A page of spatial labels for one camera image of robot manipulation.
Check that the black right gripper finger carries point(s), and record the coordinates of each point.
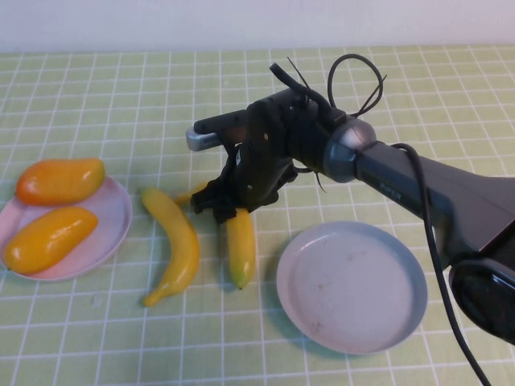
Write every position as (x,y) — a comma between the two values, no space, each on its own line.
(229,211)
(209,197)

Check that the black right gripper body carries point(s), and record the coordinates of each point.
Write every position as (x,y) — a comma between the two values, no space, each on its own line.
(257,169)

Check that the thick banana green end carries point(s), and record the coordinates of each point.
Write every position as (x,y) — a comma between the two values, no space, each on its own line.
(241,249)

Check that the slender strongly curved banana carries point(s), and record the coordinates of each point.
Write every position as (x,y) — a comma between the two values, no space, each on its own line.
(181,241)

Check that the orange mango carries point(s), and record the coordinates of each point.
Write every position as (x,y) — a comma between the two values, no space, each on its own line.
(56,183)

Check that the yellow-orange mango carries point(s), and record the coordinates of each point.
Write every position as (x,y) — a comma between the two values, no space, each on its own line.
(48,241)

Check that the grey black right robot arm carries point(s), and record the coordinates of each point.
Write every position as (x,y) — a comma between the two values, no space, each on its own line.
(402,181)

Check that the pink round plate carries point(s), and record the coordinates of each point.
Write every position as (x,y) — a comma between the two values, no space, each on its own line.
(112,225)

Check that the blue round plate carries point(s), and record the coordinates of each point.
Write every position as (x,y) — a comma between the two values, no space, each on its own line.
(350,289)

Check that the black zip tie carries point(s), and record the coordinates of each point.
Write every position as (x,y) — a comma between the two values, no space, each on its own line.
(297,76)

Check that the green checked tablecloth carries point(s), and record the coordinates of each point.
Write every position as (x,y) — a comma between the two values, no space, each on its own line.
(120,100)

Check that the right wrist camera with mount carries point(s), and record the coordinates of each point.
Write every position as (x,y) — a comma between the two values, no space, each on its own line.
(205,138)

